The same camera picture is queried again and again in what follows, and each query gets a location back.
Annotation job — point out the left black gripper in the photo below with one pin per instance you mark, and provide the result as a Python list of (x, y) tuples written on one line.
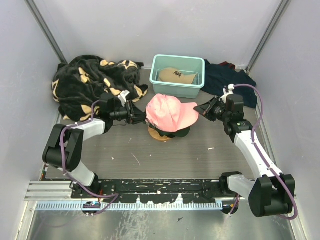
[(135, 115)]

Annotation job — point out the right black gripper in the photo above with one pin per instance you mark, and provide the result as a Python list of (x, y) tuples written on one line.
[(206, 109)]

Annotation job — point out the wooden hat stand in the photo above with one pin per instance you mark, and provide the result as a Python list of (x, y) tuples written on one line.
[(159, 135)]

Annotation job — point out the navy blue sweater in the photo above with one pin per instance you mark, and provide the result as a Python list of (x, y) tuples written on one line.
[(219, 76)]

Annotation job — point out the green baseball cap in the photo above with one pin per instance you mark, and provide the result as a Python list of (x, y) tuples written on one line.
[(180, 133)]

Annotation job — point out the pink baseball cap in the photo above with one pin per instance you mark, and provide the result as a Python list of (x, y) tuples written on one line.
[(169, 114)]

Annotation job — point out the teal plastic bin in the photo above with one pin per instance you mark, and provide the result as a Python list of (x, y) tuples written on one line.
[(185, 64)]

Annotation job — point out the tan baseball cap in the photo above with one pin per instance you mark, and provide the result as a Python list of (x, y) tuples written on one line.
[(173, 75)]

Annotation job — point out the black floral fleece blanket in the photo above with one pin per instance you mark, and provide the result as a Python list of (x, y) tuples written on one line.
[(79, 86)]

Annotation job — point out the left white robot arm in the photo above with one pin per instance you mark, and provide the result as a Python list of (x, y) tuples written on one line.
[(64, 147)]

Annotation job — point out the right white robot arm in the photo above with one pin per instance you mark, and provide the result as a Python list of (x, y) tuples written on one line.
[(271, 193)]

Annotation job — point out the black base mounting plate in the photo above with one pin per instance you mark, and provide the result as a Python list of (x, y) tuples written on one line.
[(161, 191)]

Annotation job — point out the right aluminium corner post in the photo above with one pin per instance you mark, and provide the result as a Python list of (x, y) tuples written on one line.
[(279, 12)]

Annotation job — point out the aluminium corner post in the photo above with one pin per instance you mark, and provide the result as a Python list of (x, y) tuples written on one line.
[(279, 12), (31, 4)]

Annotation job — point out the white slotted cable duct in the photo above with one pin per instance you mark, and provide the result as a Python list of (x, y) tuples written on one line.
[(96, 206)]

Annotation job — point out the left aluminium corner post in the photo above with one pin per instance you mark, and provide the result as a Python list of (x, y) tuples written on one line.
[(31, 4)]

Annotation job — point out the aluminium front rail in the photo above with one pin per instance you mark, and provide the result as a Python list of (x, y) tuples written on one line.
[(54, 190)]

